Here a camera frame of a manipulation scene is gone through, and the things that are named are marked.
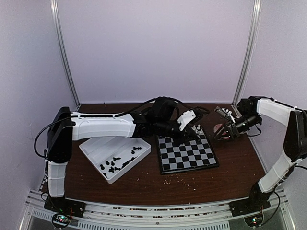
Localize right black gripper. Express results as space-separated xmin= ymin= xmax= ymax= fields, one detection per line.
xmin=213 ymin=113 xmax=260 ymax=142

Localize black pawn in tray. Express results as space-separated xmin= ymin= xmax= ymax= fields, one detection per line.
xmin=131 ymin=147 xmax=142 ymax=155

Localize aluminium corner post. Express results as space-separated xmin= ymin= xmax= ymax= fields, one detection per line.
xmin=50 ymin=0 xmax=81 ymax=107
xmin=232 ymin=0 xmax=262 ymax=106

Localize black white chess board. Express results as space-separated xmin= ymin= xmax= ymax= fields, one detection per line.
xmin=156 ymin=127 xmax=219 ymax=174

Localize white chess pieces row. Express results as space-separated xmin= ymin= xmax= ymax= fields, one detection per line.
xmin=192 ymin=124 xmax=204 ymax=135

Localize white plastic tray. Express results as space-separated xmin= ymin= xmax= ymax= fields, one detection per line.
xmin=79 ymin=137 xmax=151 ymax=184

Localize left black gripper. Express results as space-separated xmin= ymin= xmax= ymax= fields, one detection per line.
xmin=155 ymin=119 xmax=199 ymax=148

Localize right aluminium corner post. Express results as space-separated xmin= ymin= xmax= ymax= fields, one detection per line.
xmin=232 ymin=0 xmax=262 ymax=106

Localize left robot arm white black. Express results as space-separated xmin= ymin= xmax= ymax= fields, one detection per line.
xmin=42 ymin=97 xmax=196 ymax=213

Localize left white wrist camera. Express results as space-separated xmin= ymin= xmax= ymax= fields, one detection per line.
xmin=177 ymin=110 xmax=196 ymax=131

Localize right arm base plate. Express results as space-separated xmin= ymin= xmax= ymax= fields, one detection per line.
xmin=229 ymin=198 xmax=271 ymax=217

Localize left aluminium corner post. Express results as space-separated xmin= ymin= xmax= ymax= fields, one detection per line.
xmin=50 ymin=0 xmax=81 ymax=107

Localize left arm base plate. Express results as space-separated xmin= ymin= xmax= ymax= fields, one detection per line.
xmin=44 ymin=197 xmax=86 ymax=218

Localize red patterned small dish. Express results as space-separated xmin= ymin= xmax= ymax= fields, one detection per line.
xmin=213 ymin=123 xmax=230 ymax=139

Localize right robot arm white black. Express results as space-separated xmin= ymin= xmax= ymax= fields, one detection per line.
xmin=212 ymin=96 xmax=307 ymax=212

